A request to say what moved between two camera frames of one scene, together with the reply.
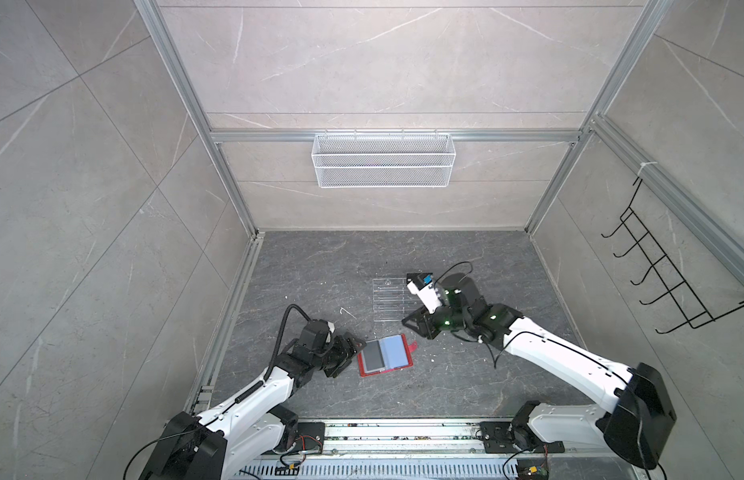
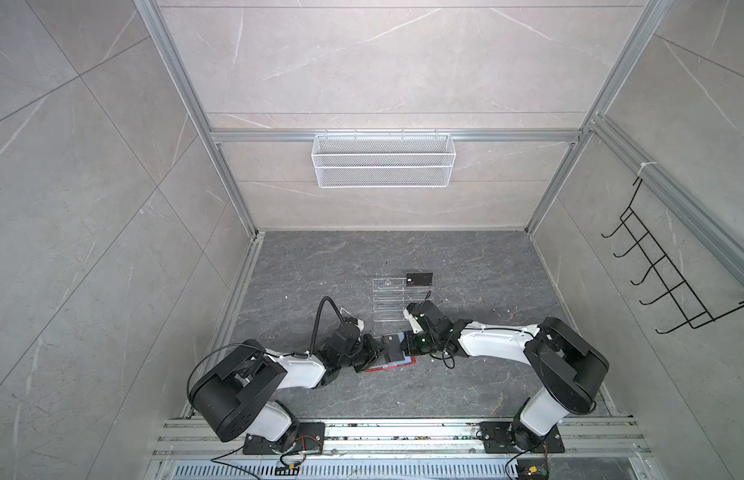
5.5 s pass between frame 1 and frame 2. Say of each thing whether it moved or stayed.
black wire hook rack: stayed
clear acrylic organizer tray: stayed
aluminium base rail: stayed
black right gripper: moved
